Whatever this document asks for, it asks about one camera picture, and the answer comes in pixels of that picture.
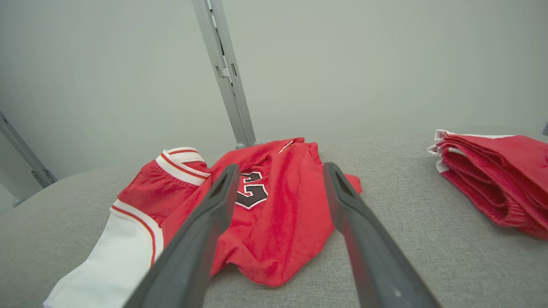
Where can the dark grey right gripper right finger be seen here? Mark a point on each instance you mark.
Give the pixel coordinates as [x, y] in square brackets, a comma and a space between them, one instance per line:
[376, 265]

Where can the grey metal frame post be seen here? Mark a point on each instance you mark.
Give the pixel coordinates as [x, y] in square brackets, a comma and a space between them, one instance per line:
[25, 158]
[233, 94]

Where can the red basketball jersey white sleeves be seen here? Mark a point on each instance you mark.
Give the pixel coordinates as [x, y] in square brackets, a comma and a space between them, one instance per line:
[282, 222]

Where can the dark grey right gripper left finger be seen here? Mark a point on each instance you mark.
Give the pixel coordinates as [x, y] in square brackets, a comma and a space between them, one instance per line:
[192, 248]

